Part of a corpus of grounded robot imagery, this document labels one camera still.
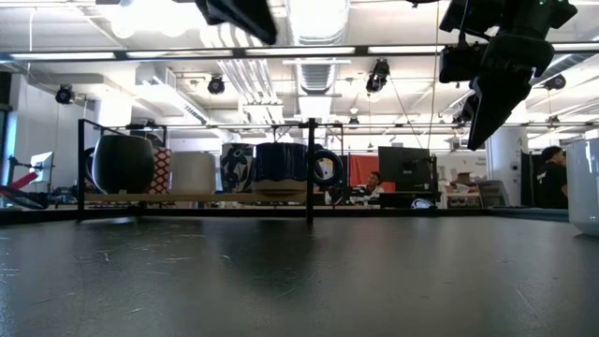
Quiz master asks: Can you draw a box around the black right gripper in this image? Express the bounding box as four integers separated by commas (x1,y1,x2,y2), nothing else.
466,32,557,152

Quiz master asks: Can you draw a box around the white mug pink inside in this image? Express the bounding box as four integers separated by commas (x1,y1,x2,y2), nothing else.
564,137,599,237

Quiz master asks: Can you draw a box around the cobalt blue mug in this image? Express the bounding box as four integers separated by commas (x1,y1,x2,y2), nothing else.
253,142,345,196

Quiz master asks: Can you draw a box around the white mug navy floral print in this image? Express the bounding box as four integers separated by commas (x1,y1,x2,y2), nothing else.
219,142,257,195

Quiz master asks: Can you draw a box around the white mug green inside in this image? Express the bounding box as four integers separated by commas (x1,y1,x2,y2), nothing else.
168,150,217,196

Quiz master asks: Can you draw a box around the white mug red lattice print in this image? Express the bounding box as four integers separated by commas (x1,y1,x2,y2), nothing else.
147,147,173,196

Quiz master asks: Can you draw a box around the dark teal mug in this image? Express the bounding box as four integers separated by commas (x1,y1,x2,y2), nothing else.
83,134,155,196

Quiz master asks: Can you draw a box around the black overhead crossbar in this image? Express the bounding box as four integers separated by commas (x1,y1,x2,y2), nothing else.
0,43,599,62

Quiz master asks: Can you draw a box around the black ceiling spotlight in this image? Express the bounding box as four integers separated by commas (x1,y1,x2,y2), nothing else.
365,58,391,94
207,74,226,96
54,83,76,106
544,73,567,92

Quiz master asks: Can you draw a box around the person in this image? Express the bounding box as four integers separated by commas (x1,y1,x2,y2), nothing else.
362,170,387,206
535,145,570,211

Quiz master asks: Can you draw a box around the black desk monitor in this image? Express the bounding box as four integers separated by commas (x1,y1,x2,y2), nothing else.
377,146,439,193

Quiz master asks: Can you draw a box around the red partition panel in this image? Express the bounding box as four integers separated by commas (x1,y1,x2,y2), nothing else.
348,154,397,193

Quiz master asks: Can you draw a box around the white monitor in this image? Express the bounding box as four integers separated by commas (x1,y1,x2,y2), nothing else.
28,151,55,184

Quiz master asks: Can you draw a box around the black table mat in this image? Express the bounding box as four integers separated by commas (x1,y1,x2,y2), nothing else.
0,215,599,337

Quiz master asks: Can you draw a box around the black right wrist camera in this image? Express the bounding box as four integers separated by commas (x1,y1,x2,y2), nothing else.
438,40,484,85

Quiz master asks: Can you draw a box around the silver ventilation duct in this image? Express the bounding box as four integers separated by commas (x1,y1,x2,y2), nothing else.
285,0,350,118

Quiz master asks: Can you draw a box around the black aluminium table frame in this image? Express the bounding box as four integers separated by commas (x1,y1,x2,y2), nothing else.
0,205,599,225

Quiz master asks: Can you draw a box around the black metal rack frame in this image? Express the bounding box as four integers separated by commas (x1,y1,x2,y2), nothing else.
77,117,345,225

